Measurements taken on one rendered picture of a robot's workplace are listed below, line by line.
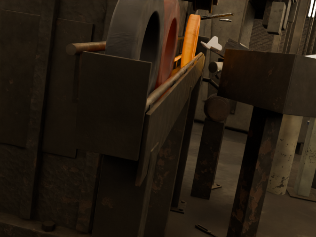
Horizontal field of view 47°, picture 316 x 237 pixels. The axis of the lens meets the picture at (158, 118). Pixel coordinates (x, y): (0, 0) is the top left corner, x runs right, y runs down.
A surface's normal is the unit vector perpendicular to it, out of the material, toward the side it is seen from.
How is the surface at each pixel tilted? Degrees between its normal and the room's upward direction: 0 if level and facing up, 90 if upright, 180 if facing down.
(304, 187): 90
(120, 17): 63
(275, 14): 90
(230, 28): 90
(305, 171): 90
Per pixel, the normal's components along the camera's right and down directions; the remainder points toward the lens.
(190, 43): -0.14, 0.17
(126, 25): -0.09, -0.22
